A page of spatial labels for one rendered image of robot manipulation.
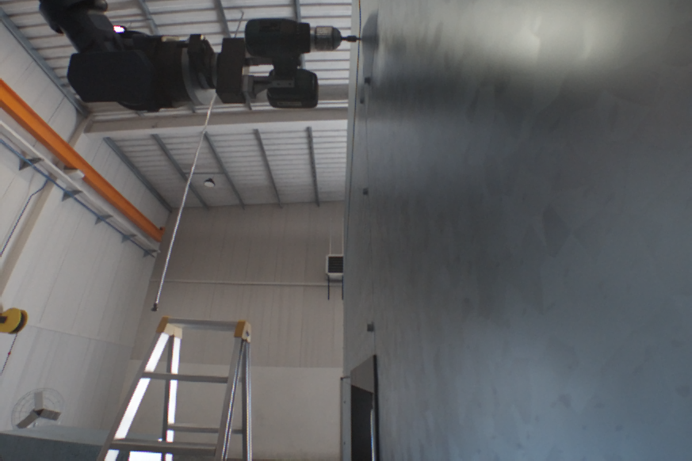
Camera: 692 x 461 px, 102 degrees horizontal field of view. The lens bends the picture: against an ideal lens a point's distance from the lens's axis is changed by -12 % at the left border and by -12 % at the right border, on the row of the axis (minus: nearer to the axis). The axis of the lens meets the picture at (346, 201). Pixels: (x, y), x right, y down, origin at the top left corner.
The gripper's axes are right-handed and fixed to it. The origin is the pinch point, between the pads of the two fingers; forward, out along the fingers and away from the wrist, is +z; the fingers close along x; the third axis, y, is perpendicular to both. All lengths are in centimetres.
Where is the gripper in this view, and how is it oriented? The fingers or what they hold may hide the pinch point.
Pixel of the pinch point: (284, 70)
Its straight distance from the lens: 71.5
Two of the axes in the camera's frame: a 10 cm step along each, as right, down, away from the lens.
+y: -0.2, 2.0, 9.8
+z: 10.0, 0.1, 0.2
